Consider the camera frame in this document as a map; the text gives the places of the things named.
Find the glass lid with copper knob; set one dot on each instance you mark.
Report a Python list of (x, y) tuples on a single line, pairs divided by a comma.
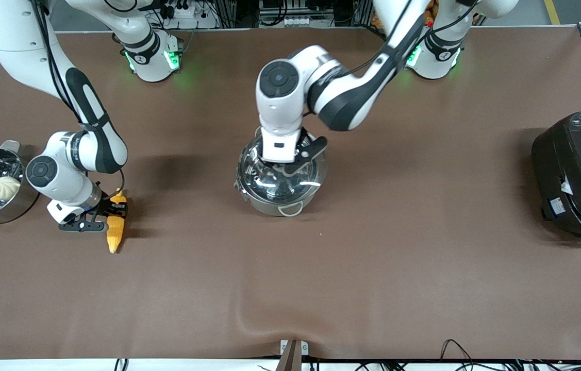
[(269, 185)]

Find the yellow corn cob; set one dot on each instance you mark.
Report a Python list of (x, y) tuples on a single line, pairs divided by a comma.
[(114, 237)]

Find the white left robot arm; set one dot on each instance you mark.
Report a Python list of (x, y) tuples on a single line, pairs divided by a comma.
[(280, 103)]

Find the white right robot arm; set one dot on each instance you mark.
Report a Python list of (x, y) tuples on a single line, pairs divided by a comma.
[(17, 36)]

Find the stainless steel steamer pot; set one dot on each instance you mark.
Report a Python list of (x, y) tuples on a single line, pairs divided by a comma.
[(30, 190)]

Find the white steamed bun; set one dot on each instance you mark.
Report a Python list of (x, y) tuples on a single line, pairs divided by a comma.
[(5, 188)]

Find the brown table cloth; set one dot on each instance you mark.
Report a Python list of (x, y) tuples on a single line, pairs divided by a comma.
[(372, 283)]

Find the white power strip with plugs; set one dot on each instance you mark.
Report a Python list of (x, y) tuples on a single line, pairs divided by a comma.
[(182, 11)]

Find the orange bread roll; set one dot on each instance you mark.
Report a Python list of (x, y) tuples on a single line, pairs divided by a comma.
[(431, 15)]

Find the black rice cooker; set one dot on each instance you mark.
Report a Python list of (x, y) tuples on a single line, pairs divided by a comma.
[(579, 185)]

